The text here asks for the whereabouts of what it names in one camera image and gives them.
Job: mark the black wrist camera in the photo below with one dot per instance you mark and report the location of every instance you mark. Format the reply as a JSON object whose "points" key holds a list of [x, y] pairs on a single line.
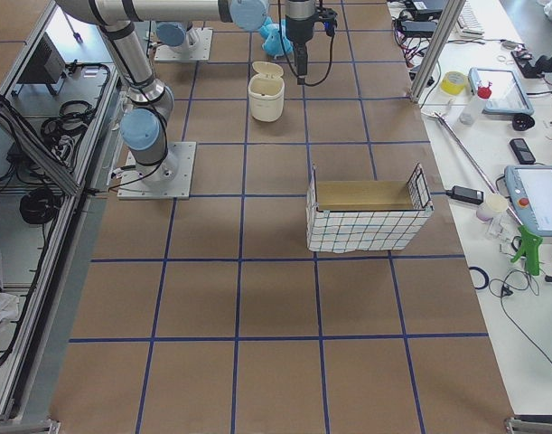
{"points": [[328, 17]]}

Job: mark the wire basket with wooden box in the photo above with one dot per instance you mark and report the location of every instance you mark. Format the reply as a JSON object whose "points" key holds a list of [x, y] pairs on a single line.
{"points": [[347, 216]]}

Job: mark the yellow tape roll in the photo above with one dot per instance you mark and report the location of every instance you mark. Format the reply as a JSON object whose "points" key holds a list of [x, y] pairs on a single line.
{"points": [[453, 83]]}

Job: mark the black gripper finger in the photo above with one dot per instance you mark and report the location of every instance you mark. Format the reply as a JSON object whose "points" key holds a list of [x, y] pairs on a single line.
{"points": [[301, 66]]}

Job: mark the white trash can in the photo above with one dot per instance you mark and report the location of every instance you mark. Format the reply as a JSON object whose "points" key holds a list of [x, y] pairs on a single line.
{"points": [[266, 91]]}

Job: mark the paper cup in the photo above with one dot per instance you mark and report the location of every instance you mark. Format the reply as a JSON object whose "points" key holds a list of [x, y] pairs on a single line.
{"points": [[492, 205]]}

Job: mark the black power adapter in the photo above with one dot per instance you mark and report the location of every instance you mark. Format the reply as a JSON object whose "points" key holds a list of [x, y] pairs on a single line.
{"points": [[465, 195]]}

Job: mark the clear bottle red cap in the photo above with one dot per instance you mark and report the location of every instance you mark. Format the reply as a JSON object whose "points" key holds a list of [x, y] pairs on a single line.
{"points": [[476, 105]]}

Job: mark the teach pendant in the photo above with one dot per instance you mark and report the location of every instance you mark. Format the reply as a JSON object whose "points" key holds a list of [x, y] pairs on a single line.
{"points": [[530, 191], [508, 96]]}

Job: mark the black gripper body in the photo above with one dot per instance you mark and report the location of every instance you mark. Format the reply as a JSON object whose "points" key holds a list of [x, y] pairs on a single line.
{"points": [[297, 29]]}

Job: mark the teach pendant near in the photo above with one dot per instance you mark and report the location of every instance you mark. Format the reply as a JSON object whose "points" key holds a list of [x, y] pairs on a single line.
{"points": [[530, 191]]}

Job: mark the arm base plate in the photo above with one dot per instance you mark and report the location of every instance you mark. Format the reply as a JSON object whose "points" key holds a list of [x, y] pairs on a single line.
{"points": [[172, 179], [201, 52]]}

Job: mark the aluminium frame post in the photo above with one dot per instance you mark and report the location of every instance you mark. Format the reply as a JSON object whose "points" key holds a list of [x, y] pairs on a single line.
{"points": [[442, 32]]}

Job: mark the long metal rod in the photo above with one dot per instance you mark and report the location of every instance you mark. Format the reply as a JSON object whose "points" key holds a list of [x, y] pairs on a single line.
{"points": [[444, 124]]}

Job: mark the teach pendant far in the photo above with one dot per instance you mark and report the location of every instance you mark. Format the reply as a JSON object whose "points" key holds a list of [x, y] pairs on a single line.
{"points": [[508, 96]]}

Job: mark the green plastic gun tool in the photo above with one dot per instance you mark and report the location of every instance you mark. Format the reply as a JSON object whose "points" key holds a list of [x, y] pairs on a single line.
{"points": [[528, 249]]}

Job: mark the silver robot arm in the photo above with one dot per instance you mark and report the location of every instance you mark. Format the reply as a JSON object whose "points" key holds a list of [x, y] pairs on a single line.
{"points": [[116, 20], [177, 35]]}

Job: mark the blue teddy bear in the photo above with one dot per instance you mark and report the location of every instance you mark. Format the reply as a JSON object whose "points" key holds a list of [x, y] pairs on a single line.
{"points": [[275, 42]]}

